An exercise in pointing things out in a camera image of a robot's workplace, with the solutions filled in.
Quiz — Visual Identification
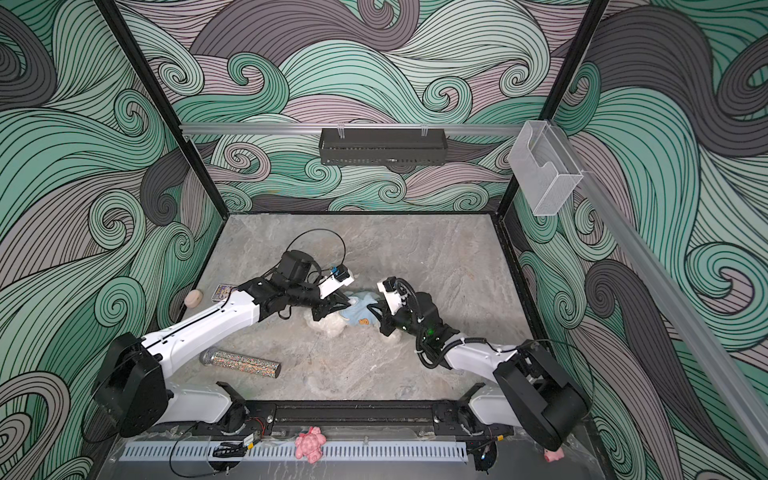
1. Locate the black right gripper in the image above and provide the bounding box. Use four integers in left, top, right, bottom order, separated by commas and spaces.
367, 299, 430, 344

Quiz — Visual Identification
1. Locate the white plush teddy bear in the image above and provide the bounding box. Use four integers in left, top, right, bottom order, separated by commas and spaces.
303, 309, 402, 345

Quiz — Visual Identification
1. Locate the light blue fleece hoodie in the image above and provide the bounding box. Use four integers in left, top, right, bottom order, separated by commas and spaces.
338, 291, 381, 328

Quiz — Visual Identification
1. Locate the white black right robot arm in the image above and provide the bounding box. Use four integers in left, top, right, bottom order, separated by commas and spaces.
365, 292, 591, 451

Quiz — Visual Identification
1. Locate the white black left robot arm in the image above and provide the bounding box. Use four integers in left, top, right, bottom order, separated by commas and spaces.
92, 250, 354, 438

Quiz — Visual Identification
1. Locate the colourful card box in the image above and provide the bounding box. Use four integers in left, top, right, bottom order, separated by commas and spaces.
211, 284, 235, 302

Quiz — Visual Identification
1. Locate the pink round wooden block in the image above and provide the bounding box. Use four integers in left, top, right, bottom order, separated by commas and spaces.
183, 289, 203, 309

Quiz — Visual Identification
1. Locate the glitter multicolour tube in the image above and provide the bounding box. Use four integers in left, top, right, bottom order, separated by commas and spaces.
199, 347, 281, 379

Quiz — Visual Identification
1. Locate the pink plush toy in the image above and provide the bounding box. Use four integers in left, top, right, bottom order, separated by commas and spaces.
294, 426, 327, 464

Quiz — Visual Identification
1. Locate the small pink toy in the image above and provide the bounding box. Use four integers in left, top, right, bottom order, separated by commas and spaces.
544, 449, 565, 463

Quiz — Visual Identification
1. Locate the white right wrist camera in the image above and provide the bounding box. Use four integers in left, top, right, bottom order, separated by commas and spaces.
377, 276, 411, 315

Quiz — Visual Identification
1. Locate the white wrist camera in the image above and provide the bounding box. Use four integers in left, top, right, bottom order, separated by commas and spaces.
377, 276, 411, 315
318, 264, 354, 299

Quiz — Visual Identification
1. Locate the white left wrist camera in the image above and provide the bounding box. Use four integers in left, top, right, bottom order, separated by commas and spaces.
318, 264, 354, 299

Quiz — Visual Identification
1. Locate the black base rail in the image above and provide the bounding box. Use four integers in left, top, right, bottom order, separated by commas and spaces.
113, 398, 592, 427

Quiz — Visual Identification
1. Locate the white slotted cable duct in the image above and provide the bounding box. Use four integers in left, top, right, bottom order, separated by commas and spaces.
118, 440, 468, 463

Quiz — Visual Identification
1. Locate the black wall-mounted tray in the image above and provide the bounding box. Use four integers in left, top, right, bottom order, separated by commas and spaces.
318, 129, 448, 166

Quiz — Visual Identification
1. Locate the aluminium rail back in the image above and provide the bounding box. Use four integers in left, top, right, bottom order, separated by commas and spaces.
179, 122, 523, 137

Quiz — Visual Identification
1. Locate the aluminium rail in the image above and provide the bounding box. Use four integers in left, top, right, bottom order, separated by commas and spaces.
179, 122, 523, 137
550, 124, 767, 461

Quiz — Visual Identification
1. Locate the clear acrylic wall bin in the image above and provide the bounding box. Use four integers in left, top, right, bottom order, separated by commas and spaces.
507, 120, 583, 217

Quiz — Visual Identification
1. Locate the aluminium rail right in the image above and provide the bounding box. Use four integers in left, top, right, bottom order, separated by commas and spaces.
550, 124, 767, 461

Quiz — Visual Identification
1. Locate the black left corner post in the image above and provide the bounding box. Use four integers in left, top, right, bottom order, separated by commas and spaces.
95, 0, 229, 221

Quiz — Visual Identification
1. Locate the black cage corner post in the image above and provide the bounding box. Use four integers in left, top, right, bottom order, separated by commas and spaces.
497, 1, 609, 217

